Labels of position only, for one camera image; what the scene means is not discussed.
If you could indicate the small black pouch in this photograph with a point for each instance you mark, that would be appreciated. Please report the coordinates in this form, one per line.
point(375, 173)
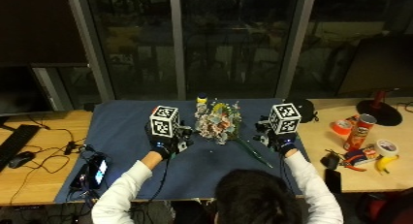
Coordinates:
point(331, 160)

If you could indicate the black keyboard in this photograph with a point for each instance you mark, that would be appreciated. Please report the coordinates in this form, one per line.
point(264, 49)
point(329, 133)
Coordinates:
point(15, 143)

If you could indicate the colourful snack packet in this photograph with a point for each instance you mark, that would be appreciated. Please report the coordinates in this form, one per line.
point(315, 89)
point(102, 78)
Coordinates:
point(363, 153)

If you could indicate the artificial flower bouquet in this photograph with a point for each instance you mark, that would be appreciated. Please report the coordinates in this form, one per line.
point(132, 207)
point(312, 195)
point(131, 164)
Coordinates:
point(219, 123)

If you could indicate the orange tape roll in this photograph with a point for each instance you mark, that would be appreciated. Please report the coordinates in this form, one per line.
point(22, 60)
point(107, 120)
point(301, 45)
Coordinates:
point(341, 127)

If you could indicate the blue table cloth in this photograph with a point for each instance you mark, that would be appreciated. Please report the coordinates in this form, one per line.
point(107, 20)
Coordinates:
point(201, 172)

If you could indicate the yellow banana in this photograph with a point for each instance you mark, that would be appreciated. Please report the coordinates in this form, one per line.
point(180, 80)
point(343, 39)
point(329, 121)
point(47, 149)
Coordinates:
point(385, 163)

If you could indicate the black cap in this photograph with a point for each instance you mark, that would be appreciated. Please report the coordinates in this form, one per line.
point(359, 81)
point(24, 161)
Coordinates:
point(303, 109)

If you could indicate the black computer monitor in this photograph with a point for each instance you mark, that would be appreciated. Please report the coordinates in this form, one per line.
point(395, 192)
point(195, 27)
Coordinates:
point(379, 65)
point(23, 88)

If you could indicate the person's left hand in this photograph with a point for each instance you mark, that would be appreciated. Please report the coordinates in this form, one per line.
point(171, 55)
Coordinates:
point(166, 143)

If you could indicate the red chip can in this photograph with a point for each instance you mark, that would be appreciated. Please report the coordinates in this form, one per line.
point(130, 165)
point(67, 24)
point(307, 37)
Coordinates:
point(360, 133)

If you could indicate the black computer mouse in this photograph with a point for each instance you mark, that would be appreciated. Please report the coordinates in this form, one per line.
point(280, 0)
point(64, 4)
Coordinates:
point(20, 159)

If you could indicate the small yellow blue bottle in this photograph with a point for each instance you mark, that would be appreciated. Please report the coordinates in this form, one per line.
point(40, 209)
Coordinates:
point(201, 102)

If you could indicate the the person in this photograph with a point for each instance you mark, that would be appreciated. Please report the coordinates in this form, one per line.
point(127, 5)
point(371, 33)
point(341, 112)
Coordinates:
point(253, 201)

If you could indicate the person's right hand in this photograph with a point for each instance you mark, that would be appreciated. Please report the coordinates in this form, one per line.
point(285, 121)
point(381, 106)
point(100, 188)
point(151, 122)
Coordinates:
point(280, 140)

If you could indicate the white tape roll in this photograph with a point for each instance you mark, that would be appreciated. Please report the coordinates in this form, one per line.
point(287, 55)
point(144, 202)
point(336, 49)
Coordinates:
point(387, 148)

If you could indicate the black smartphone dark screen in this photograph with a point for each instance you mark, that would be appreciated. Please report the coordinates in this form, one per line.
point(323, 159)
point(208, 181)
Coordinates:
point(333, 181)

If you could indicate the white marker cube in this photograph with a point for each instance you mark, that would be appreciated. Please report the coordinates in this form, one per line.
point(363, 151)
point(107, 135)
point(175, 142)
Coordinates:
point(284, 118)
point(164, 121)

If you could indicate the monitor stand red pole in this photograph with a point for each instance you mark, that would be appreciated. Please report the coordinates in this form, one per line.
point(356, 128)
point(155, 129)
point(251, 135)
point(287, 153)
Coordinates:
point(380, 111)

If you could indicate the black smartphone lit screen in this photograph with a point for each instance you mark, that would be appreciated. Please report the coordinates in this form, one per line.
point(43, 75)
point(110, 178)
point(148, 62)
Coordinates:
point(98, 172)

